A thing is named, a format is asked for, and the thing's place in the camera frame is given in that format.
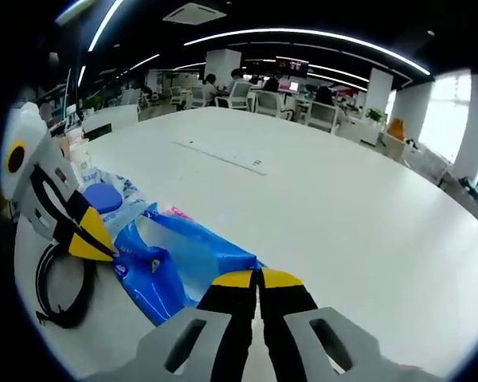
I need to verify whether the teal object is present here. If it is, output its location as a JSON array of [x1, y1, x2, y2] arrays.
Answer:
[[459, 176, 478, 209]]

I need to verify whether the black cable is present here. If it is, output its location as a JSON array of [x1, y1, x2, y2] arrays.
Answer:
[[34, 242, 99, 329]]

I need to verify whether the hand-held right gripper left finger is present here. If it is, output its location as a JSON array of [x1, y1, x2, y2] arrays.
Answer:
[[83, 270, 260, 382]]

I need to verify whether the white low cabinet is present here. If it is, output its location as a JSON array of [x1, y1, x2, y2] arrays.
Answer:
[[80, 103, 140, 142]]

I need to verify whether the white built-in power strip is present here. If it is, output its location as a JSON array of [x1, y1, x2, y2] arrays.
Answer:
[[170, 138, 268, 177]]

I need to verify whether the straight ceiling light strip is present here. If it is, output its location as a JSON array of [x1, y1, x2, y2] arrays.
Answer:
[[88, 0, 125, 53]]

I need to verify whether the blue tissue pack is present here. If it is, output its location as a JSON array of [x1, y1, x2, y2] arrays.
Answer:
[[112, 202, 266, 328]]

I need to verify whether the long curved ceiling light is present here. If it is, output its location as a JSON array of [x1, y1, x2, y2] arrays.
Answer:
[[182, 27, 433, 77]]

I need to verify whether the hanging display screen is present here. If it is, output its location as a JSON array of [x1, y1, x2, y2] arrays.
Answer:
[[275, 56, 310, 79]]

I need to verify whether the orange bag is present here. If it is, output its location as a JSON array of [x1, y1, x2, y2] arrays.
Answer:
[[386, 116, 407, 141]]

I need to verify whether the row of white office chairs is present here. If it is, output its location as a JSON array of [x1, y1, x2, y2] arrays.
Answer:
[[168, 80, 340, 134]]

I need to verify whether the ceiling air conditioner vent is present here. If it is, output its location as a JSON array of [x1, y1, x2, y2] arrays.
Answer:
[[162, 2, 228, 26]]

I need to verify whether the blue-lid wet wipes pack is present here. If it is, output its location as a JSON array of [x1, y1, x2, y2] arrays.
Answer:
[[79, 168, 151, 236]]

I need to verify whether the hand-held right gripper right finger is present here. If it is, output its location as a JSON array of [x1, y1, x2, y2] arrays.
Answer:
[[258, 267, 440, 382]]

